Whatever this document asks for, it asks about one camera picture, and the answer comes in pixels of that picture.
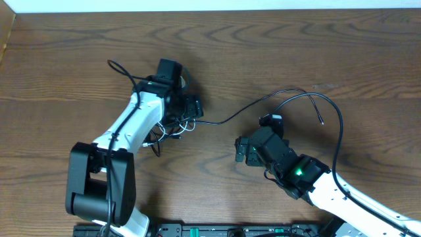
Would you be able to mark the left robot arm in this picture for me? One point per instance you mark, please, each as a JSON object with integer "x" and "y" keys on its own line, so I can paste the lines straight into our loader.
{"x": 101, "y": 184}

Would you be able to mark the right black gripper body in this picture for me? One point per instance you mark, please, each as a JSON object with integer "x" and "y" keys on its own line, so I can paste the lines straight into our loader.
{"x": 252, "y": 158}

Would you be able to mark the cardboard panel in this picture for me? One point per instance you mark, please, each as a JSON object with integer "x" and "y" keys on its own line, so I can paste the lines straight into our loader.
{"x": 7, "y": 19}

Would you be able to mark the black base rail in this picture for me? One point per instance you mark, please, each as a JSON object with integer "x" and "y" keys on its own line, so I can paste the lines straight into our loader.
{"x": 181, "y": 230}

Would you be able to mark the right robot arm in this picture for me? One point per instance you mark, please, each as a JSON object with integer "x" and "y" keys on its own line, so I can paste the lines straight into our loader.
{"x": 307, "y": 178}

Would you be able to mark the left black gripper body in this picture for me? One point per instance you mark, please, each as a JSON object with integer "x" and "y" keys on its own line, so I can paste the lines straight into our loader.
{"x": 189, "y": 108}

